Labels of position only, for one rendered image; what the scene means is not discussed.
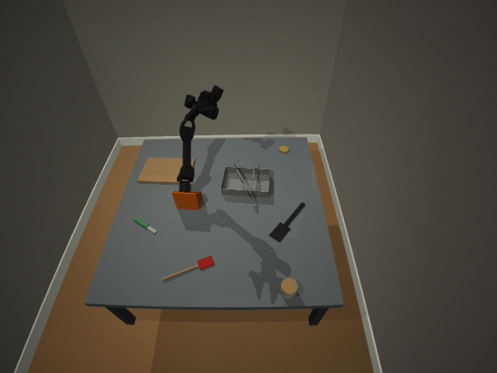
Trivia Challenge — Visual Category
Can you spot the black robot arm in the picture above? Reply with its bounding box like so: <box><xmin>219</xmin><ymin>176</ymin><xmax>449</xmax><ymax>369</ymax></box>
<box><xmin>177</xmin><ymin>86</ymin><xmax>224</xmax><ymax>193</ymax></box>

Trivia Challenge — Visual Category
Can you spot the red spatula with wooden handle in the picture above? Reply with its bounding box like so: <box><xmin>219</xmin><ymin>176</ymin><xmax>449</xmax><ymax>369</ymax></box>
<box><xmin>162</xmin><ymin>256</ymin><xmax>215</xmax><ymax>281</ymax></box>

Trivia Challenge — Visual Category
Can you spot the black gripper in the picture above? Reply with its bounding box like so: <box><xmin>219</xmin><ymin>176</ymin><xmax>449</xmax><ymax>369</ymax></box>
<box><xmin>185</xmin><ymin>94</ymin><xmax>218</xmax><ymax>120</ymax></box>

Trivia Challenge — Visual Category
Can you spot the grey canister with brown lid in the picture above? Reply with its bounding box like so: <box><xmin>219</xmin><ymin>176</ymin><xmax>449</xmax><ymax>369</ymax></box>
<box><xmin>280</xmin><ymin>278</ymin><xmax>298</xmax><ymax>298</ymax></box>

